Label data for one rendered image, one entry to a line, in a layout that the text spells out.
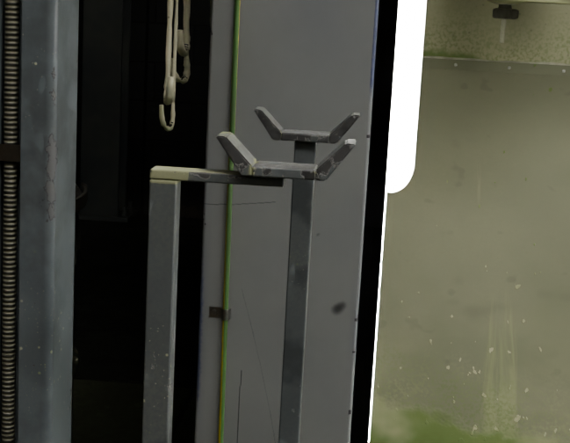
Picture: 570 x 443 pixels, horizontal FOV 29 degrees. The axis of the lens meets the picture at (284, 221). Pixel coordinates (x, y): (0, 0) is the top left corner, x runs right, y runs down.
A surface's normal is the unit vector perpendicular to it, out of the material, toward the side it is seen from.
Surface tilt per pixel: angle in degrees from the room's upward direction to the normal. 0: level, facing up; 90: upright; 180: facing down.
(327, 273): 90
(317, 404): 90
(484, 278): 57
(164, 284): 90
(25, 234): 90
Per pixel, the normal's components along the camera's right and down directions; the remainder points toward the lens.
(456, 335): -0.04, -0.39
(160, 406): -0.08, 0.18
